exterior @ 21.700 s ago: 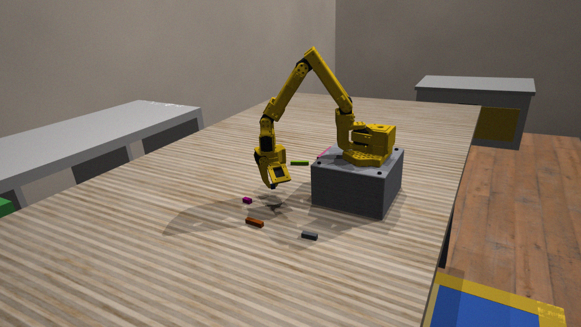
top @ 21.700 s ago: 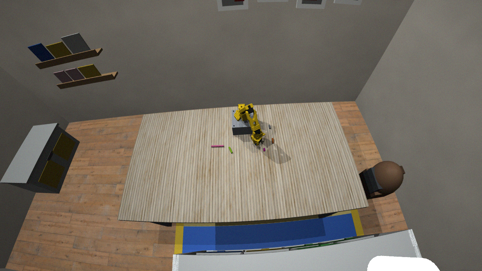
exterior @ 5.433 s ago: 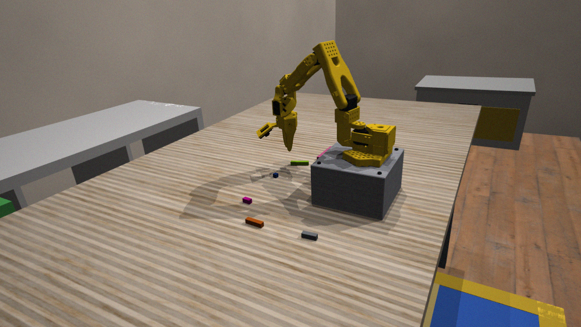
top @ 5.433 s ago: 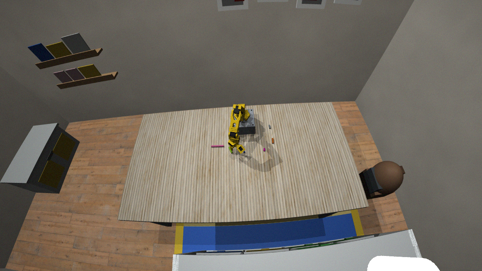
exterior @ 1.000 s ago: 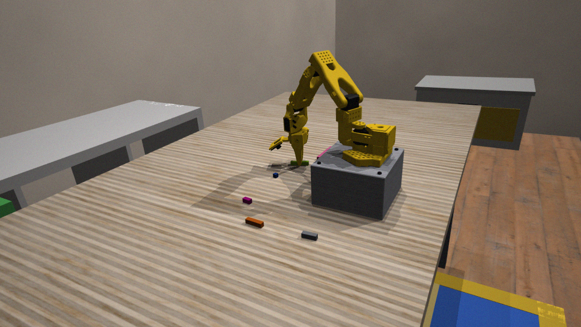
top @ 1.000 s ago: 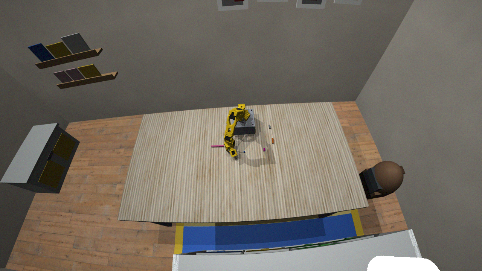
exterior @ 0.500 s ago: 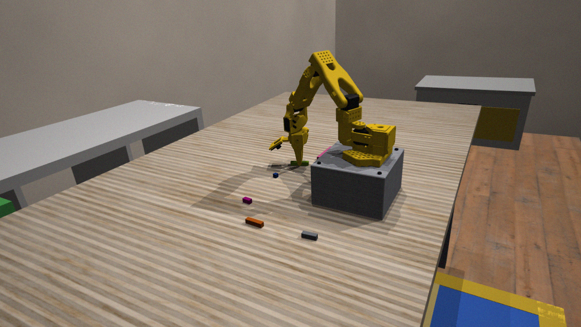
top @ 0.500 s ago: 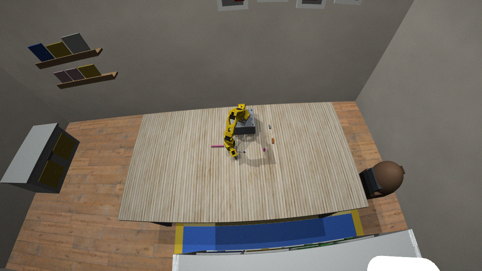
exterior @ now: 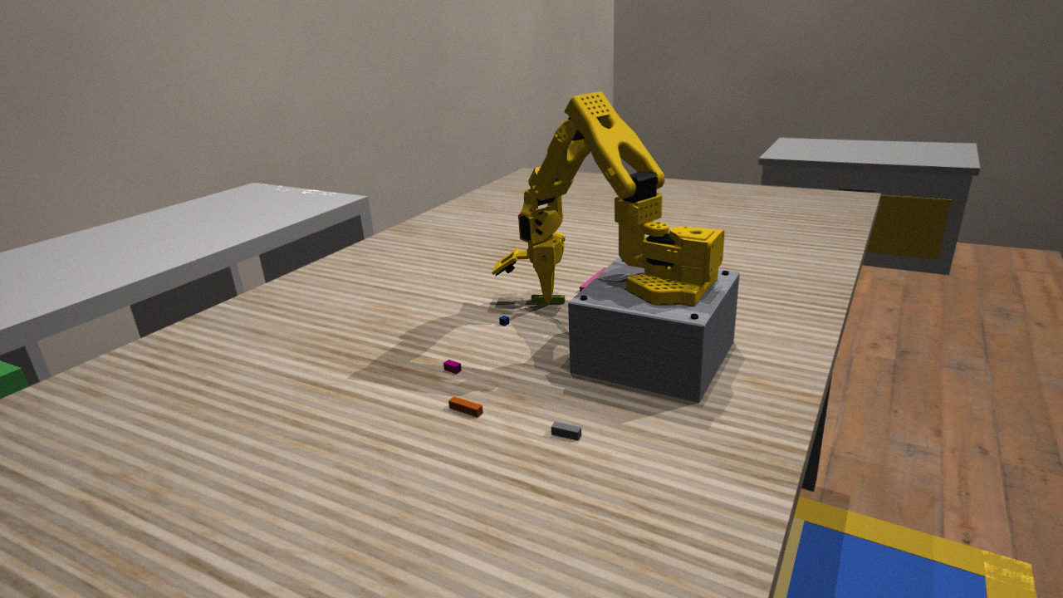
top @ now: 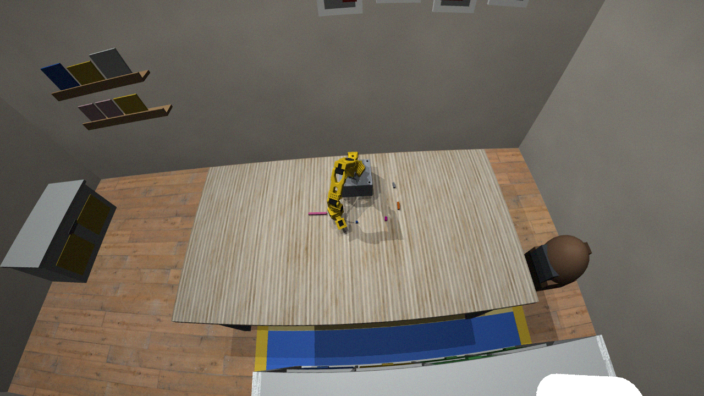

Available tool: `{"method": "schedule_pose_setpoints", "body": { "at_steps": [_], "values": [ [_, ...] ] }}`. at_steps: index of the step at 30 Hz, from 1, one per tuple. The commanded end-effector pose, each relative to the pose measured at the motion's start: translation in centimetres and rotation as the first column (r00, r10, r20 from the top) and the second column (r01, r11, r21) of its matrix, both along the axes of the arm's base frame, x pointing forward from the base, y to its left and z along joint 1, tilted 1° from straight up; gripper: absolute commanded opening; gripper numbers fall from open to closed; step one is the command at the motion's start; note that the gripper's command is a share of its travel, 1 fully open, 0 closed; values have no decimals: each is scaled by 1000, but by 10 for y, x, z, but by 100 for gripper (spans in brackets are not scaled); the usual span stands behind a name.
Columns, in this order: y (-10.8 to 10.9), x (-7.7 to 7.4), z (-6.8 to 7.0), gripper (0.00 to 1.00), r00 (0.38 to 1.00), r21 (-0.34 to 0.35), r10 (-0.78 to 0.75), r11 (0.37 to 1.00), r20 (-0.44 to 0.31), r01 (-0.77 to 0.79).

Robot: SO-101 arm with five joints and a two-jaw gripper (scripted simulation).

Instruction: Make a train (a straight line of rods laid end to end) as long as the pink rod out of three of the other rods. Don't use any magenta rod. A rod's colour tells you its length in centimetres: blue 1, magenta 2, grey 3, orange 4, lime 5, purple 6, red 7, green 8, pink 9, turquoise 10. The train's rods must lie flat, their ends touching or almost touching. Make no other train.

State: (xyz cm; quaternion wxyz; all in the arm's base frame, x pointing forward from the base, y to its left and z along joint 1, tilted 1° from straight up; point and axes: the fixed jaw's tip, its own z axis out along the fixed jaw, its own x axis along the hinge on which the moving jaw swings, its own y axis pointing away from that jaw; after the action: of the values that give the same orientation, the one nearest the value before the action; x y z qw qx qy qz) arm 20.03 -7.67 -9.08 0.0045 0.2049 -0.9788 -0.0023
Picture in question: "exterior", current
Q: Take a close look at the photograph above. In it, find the orange rectangular rod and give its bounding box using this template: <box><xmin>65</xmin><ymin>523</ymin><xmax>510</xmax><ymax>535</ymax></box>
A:
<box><xmin>448</xmin><ymin>397</ymin><xmax>483</xmax><ymax>417</ymax></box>

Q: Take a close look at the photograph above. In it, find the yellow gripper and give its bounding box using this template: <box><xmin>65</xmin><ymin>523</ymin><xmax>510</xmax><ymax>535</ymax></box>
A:
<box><xmin>492</xmin><ymin>233</ymin><xmax>566</xmax><ymax>303</ymax></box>

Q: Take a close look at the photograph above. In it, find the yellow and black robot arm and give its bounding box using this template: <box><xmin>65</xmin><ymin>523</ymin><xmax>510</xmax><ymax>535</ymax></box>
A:
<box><xmin>518</xmin><ymin>91</ymin><xmax>718</xmax><ymax>306</ymax></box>

